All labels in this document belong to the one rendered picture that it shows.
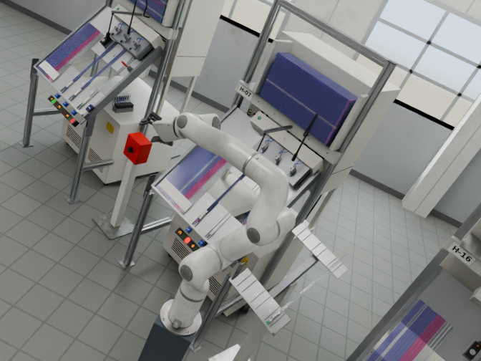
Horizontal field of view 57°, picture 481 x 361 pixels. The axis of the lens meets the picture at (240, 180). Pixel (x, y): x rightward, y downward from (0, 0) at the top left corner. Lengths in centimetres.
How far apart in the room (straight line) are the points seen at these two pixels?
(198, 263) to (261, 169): 47
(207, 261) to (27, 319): 137
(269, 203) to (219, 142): 28
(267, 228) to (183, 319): 71
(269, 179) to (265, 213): 11
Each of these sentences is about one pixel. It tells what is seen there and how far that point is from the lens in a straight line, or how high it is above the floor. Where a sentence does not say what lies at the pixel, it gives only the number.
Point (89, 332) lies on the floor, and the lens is 280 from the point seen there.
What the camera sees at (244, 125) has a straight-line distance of 268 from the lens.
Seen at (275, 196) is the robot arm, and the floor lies 154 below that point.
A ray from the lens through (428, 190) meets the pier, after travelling 559.
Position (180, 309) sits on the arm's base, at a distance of 195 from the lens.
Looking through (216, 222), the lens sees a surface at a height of 79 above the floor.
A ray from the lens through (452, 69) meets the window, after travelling 529.
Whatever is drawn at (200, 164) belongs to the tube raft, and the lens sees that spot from 262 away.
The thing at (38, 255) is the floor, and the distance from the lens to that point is 313.
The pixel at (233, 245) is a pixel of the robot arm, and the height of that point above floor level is 127.
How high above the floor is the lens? 229
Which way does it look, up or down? 31 degrees down
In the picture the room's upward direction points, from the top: 25 degrees clockwise
